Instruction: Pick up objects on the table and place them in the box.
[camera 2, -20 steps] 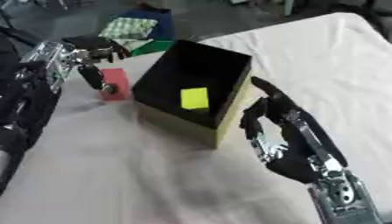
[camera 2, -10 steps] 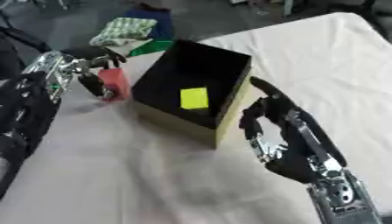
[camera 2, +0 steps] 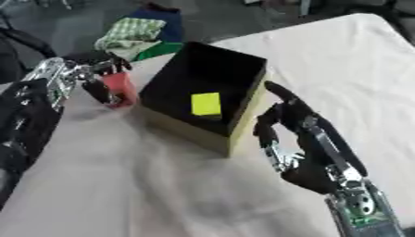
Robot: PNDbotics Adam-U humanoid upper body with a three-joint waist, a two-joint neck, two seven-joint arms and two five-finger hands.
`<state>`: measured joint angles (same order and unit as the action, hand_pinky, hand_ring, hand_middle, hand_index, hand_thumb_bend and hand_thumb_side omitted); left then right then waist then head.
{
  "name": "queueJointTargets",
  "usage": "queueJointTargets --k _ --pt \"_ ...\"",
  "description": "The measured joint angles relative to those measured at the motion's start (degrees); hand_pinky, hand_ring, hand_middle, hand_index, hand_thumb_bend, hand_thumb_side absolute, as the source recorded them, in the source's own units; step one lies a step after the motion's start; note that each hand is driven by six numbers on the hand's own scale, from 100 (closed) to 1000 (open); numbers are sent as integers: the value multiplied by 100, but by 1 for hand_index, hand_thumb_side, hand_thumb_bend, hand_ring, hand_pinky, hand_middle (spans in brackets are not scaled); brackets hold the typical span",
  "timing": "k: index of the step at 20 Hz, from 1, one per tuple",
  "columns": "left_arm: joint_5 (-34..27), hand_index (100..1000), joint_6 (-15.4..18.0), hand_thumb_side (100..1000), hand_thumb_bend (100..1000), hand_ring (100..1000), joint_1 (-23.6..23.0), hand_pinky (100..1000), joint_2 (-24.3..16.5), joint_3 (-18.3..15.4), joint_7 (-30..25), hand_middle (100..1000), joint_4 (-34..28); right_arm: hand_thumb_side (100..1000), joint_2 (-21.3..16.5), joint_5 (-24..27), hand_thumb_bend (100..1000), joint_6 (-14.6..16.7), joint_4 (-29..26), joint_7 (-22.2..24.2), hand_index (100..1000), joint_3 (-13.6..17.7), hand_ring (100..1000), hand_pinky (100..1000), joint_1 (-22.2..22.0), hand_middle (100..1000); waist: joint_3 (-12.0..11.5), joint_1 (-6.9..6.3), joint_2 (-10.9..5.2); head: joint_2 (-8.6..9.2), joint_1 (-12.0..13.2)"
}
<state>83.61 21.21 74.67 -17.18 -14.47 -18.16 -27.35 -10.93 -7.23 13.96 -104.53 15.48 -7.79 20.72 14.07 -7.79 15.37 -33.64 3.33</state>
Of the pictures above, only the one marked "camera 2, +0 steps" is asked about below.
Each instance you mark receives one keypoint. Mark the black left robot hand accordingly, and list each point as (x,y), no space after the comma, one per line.
(97,88)

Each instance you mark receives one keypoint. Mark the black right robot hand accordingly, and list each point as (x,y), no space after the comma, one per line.
(302,135)

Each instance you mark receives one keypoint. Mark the red rectangular block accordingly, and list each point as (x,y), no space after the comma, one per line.
(120,88)

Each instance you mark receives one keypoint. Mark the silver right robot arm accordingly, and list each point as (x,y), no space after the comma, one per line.
(363,209)

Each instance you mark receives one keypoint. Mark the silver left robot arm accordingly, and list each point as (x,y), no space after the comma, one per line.
(32,117)

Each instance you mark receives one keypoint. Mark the tan box with black inside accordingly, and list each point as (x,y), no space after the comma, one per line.
(208,92)

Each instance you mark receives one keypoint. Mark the green and white checked cloth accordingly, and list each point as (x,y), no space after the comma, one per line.
(128,35)

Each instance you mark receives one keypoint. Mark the dark blue bag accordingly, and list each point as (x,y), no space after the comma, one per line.
(165,24)

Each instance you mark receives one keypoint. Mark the yellow-green rectangular block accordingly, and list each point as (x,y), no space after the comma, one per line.
(206,104)

